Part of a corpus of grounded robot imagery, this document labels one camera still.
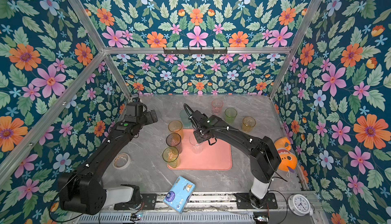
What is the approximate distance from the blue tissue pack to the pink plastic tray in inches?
3.7

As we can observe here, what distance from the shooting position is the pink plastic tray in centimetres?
86

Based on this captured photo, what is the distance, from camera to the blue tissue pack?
0.70 m
